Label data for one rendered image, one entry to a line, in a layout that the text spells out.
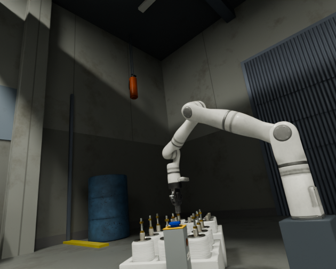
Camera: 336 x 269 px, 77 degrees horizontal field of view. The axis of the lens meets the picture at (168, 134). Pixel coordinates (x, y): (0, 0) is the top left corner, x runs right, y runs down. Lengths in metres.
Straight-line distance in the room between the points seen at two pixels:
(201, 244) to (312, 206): 0.41
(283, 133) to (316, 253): 0.37
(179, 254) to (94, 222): 2.32
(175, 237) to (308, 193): 0.45
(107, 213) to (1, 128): 1.73
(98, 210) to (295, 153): 2.54
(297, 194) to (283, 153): 0.13
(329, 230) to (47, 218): 3.14
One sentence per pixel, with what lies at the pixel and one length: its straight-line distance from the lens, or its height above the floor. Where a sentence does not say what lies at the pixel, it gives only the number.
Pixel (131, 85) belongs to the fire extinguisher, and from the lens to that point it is 4.45.
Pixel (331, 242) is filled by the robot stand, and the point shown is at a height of 0.24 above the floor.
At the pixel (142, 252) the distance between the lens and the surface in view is 1.00.
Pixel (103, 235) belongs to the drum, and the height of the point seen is 0.08.
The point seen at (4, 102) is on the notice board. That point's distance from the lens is 3.58.
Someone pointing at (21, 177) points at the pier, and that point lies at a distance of 3.15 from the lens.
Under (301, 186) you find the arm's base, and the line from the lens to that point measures 0.83.
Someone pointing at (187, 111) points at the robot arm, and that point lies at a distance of 1.02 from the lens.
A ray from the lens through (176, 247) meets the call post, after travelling 0.78.
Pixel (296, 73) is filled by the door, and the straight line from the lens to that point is 4.01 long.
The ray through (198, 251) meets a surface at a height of 0.21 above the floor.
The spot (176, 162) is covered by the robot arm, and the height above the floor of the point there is 0.60.
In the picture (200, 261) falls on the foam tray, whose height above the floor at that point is 0.18.
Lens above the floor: 0.40
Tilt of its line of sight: 17 degrees up
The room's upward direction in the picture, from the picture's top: 6 degrees counter-clockwise
